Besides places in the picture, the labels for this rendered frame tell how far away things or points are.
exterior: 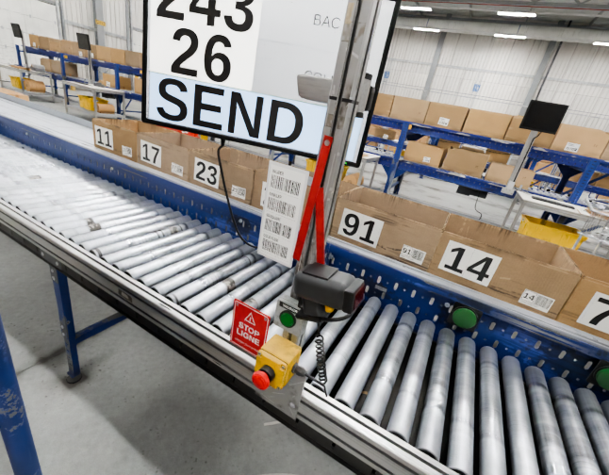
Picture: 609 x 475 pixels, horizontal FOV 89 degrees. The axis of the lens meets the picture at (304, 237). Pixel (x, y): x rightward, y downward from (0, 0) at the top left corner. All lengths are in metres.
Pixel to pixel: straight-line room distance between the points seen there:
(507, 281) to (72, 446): 1.69
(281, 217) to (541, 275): 0.85
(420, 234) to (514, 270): 0.30
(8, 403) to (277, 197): 0.47
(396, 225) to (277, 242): 0.62
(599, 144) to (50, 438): 6.02
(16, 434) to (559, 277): 1.25
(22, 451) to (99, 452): 1.02
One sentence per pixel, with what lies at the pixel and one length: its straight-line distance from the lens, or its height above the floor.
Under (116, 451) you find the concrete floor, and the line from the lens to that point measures 1.63.
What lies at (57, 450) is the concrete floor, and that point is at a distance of 1.70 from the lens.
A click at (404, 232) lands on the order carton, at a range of 1.15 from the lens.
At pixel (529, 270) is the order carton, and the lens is 1.17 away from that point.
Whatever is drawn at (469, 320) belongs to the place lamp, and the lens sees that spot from 1.16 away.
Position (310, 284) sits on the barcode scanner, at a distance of 0.54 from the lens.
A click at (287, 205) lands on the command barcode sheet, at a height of 1.17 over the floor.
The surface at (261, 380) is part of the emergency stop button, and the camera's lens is 0.66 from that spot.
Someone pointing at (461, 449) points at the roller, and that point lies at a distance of 0.86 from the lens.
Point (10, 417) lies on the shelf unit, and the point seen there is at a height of 0.93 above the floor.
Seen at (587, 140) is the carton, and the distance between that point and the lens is 5.75.
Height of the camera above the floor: 1.35
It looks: 23 degrees down
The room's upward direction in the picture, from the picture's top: 11 degrees clockwise
